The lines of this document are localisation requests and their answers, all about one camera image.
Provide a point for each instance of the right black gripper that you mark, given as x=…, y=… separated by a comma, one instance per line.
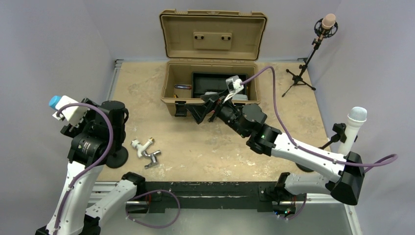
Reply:
x=199, y=111

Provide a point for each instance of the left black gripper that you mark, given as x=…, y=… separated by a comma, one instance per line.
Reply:
x=75, y=130

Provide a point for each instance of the blue microphone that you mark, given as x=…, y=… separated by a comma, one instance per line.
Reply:
x=54, y=101

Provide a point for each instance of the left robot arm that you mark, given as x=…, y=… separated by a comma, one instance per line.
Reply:
x=97, y=133

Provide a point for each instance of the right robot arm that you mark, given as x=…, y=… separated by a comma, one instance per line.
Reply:
x=337, y=174

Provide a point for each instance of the left black mic stand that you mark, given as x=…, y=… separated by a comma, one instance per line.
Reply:
x=118, y=159

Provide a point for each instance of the right black mic stand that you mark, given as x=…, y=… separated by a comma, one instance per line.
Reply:
x=339, y=129

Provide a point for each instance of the black tripod mic stand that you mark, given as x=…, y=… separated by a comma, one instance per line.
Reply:
x=298, y=79

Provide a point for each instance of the pink microphone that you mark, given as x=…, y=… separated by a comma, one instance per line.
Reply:
x=327, y=24

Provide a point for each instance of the white microphone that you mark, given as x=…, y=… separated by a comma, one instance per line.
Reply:
x=356, y=117

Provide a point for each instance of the black toolbox tray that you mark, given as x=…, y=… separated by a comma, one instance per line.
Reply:
x=203, y=82

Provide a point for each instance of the grey plastic bit case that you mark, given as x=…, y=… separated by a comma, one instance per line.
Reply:
x=235, y=97

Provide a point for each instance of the red blue screwdriver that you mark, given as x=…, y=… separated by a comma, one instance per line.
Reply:
x=183, y=87

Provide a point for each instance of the tan plastic toolbox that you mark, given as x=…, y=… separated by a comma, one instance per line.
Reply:
x=207, y=41

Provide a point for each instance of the white chrome faucet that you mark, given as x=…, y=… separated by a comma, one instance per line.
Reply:
x=142, y=151

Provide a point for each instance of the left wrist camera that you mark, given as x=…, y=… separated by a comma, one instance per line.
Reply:
x=74, y=114

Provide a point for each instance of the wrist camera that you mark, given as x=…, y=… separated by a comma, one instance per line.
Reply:
x=234, y=85
x=74, y=114

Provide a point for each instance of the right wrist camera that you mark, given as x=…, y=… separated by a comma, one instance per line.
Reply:
x=234, y=85

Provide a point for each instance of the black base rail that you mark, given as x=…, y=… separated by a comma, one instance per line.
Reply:
x=258, y=196

